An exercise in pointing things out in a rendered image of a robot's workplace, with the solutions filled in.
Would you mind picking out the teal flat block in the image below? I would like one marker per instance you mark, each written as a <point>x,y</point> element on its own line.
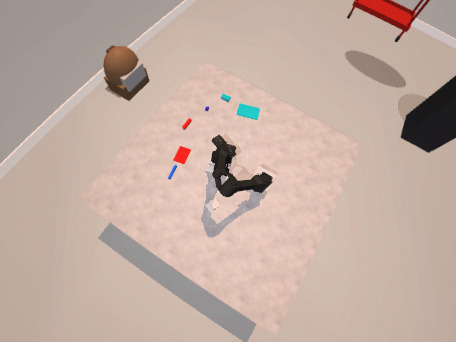
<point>225,97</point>

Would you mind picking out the red rectangular block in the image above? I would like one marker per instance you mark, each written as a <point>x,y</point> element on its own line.
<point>186,123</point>

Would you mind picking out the cyan flat plate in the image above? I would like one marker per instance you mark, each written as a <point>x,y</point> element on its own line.
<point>248,111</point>

